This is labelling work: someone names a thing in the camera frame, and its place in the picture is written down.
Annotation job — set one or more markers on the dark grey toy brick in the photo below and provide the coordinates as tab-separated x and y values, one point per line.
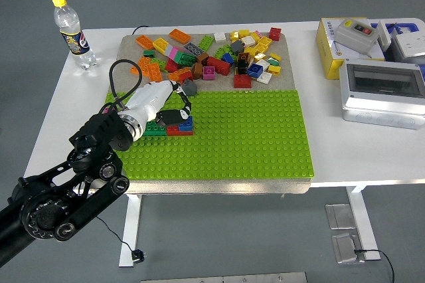
236	47

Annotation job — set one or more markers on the clear plastic bottle yellow cap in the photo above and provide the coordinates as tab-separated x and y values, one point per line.
73	38

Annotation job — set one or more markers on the magenta toy brick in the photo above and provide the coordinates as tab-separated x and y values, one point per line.
208	73

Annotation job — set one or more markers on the grey push-button switch box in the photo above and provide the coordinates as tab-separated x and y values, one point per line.
350	38

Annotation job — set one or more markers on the white plastic panel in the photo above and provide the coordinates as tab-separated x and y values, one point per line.
386	35

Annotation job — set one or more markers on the white table leg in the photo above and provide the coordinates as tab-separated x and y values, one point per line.
130	230
363	223

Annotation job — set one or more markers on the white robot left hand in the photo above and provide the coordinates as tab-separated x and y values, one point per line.
147	100

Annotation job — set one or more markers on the white toy brick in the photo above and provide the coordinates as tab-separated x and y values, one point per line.
220	37
248	41
263	64
264	78

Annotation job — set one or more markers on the blue plastic box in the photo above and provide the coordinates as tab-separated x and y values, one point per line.
409	26

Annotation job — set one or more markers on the pink and grey brick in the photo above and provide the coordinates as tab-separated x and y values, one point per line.
171	51

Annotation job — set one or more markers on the metal floor plate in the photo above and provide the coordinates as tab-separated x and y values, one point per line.
347	248
341	216

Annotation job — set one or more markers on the red long toy brick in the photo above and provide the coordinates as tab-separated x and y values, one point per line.
218	66
179	133

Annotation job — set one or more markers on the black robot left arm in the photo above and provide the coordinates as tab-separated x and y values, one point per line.
99	130

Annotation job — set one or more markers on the grey long toy brick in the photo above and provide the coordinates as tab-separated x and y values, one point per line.
194	48

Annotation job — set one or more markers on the small green toy brick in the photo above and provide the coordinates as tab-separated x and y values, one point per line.
148	53

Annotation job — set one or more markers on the small light pink brick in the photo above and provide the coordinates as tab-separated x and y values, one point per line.
258	34

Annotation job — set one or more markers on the dark green long brick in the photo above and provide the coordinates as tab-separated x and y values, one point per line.
186	59

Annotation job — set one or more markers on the white enclosure with window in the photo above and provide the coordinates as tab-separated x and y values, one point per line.
382	110

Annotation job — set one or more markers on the grey sloped toy brick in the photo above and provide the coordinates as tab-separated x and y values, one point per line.
191	87

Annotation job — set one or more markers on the green and white brick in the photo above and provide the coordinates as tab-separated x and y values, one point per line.
273	62

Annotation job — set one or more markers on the long metal floor strip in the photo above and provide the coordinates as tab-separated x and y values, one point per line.
224	278

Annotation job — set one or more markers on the yellow cardboard box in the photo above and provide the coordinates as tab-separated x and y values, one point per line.
325	51

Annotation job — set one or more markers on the green long toy brick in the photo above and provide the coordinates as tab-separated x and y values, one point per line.
154	129

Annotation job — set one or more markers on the lime green toy brick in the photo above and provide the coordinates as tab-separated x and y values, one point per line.
159	62
222	52
206	42

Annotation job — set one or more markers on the brown orange toy brick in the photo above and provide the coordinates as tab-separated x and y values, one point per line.
243	57

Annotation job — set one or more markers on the black toy brick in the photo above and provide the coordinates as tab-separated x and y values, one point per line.
242	68

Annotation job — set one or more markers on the lime green studded baseplate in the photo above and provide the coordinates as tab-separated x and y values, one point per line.
249	137

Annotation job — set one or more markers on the orange long toy brick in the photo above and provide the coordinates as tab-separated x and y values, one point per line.
145	61
179	36
155	71
181	74

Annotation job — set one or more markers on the blue toy brick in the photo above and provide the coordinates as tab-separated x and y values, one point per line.
255	70
187	124
227	58

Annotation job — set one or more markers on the white wall socket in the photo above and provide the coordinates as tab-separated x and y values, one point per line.
409	46

